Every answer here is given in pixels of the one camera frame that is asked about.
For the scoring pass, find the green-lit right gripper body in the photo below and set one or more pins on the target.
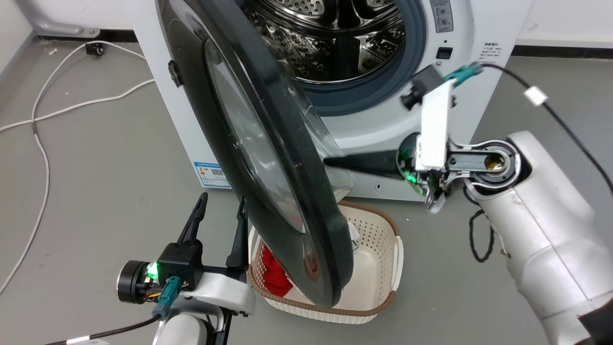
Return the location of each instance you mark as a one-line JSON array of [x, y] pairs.
[[407, 163]]

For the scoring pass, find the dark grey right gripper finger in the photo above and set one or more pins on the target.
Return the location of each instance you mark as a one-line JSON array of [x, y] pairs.
[[368, 163]]

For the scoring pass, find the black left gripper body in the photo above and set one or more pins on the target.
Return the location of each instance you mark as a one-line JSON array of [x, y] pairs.
[[184, 263]]

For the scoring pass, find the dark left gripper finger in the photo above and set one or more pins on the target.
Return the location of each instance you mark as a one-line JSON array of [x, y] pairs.
[[195, 218], [241, 239]]

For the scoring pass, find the black round washing machine door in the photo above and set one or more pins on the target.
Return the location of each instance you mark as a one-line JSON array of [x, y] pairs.
[[287, 153]]

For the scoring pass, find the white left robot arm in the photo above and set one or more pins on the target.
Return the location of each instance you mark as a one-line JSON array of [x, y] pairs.
[[184, 333]]

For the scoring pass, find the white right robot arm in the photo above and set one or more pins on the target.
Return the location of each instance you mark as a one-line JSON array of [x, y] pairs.
[[541, 230]]

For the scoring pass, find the white front-load washing machine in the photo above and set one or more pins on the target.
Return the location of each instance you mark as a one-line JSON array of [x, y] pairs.
[[378, 129]]

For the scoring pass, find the blue-grey rubber door gasket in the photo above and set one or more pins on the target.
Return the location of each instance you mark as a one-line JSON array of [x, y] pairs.
[[383, 93]]

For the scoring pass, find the black door lock slot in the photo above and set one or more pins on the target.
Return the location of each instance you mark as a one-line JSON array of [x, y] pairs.
[[444, 52]]

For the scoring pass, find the black door latch hook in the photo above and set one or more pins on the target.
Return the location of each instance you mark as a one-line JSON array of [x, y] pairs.
[[175, 73]]

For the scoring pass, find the blue energy label sticker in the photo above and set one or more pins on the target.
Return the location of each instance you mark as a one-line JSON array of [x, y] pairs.
[[212, 175]]

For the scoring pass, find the red garment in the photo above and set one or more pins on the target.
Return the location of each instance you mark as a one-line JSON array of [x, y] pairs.
[[275, 278]]

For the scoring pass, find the cream perforated laundry basket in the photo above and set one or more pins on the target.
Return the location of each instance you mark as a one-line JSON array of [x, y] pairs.
[[378, 273]]

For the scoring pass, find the steel perforated washer drum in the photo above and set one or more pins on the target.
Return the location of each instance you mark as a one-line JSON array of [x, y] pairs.
[[311, 52]]

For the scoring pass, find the printed text label sticker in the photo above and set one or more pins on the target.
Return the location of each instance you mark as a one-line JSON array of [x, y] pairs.
[[489, 52]]

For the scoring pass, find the grey control label panel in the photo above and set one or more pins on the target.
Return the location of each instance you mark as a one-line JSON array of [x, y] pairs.
[[441, 14]]

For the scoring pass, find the black caster wheel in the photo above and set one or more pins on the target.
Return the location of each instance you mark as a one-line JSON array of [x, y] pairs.
[[95, 49]]

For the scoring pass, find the white stand base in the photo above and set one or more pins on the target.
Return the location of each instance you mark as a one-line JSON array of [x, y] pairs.
[[57, 24]]

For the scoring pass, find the white right wrist camera plate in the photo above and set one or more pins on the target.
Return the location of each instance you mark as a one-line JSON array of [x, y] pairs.
[[434, 129]]

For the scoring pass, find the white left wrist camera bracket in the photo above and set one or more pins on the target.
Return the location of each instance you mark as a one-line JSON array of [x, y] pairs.
[[225, 292]]

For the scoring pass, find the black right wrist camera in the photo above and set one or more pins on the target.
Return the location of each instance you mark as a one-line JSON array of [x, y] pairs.
[[421, 86]]

